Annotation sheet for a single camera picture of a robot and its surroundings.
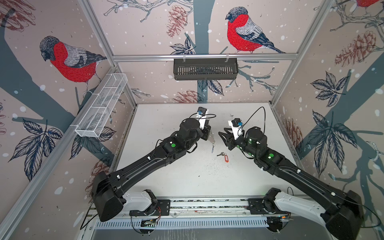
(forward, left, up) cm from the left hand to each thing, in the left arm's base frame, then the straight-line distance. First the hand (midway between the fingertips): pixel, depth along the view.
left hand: (208, 121), depth 69 cm
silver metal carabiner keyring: (-4, -2, -10) cm, 11 cm away
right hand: (-2, -6, -7) cm, 9 cm away
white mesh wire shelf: (+4, +57, -2) cm, 57 cm away
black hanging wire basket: (+52, 0, -5) cm, 52 cm away
